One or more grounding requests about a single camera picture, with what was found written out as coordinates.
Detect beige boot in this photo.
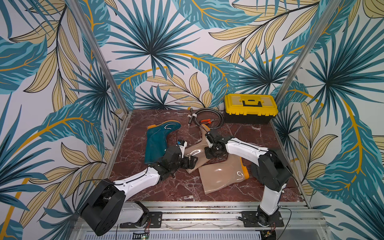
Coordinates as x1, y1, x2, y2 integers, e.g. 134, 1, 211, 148
199, 154, 250, 195
185, 124, 211, 174

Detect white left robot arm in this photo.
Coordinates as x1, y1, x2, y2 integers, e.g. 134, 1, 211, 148
79, 141, 198, 236

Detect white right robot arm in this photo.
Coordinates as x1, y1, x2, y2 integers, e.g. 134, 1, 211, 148
205, 130, 292, 227

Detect teal rubber boot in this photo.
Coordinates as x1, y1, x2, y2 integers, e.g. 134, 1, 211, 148
144, 120, 181, 165

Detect yellow black toolbox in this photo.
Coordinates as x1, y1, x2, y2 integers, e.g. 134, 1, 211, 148
224, 94, 279, 125

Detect red handled pliers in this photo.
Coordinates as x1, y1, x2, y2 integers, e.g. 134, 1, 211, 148
200, 119, 216, 125

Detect coiled black cable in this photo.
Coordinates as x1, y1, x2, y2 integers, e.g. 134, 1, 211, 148
187, 107, 225, 130

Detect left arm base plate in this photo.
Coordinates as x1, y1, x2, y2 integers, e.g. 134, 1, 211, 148
119, 212, 163, 229

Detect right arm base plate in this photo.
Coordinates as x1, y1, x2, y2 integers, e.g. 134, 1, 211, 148
239, 211, 285, 228

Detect aluminium front rail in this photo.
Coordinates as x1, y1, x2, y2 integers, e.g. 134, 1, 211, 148
142, 202, 333, 240

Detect right aluminium frame post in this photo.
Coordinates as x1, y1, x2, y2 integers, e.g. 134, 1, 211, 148
275, 0, 342, 105

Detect aluminium frame post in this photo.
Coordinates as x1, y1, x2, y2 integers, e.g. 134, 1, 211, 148
275, 0, 342, 105
68, 0, 129, 116

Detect left aluminium frame post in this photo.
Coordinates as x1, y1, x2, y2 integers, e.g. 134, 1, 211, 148
68, 0, 129, 116

